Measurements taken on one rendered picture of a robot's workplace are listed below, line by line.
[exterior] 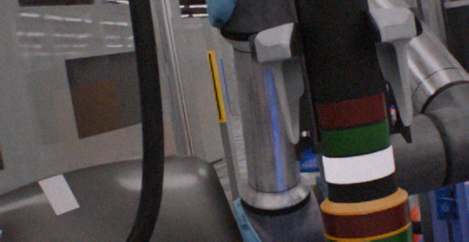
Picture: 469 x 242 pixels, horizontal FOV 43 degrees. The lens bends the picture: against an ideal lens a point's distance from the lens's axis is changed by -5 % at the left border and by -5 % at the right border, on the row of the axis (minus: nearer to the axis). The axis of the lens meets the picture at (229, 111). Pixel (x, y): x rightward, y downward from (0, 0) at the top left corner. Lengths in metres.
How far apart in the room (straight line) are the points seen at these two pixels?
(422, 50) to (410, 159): 0.16
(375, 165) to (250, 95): 0.63
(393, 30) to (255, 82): 0.63
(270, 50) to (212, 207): 0.16
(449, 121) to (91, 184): 0.34
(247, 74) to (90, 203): 0.53
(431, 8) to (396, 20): 0.89
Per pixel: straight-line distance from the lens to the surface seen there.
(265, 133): 0.93
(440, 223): 1.23
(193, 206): 0.41
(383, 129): 0.29
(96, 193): 0.41
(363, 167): 0.28
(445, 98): 0.63
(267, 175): 0.96
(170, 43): 1.74
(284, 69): 0.30
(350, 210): 0.28
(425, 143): 0.57
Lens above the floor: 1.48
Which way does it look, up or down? 4 degrees down
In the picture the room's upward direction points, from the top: 10 degrees counter-clockwise
